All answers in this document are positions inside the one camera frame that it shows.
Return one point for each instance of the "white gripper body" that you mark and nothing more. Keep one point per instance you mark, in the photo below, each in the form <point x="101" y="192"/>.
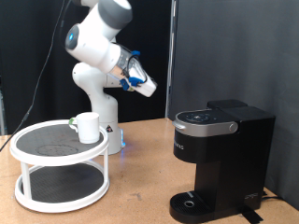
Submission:
<point x="146" y="85"/>

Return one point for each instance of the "black Keurig coffee machine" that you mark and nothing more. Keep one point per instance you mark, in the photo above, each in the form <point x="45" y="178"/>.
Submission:
<point x="230" y="174"/>

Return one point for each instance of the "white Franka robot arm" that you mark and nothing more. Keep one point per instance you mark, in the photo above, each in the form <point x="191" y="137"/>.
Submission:
<point x="93" y="43"/>

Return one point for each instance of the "grey partition panel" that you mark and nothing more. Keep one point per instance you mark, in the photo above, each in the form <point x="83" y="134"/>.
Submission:
<point x="236" y="37"/>

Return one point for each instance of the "white two-tier turntable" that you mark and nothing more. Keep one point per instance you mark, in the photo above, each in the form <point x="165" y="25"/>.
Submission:
<point x="59" y="161"/>

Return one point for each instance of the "black curtain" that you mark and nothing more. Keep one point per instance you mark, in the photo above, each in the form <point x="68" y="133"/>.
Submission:
<point x="25" y="37"/>

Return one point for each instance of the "black tape strip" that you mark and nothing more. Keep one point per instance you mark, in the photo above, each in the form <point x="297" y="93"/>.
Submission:
<point x="250" y="215"/>

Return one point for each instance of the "wrist camera blue mount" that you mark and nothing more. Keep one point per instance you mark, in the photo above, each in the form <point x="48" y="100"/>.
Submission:
<point x="124" y="84"/>

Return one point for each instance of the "vertical metal post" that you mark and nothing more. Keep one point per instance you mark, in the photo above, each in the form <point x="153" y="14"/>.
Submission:
<point x="170" y="62"/>

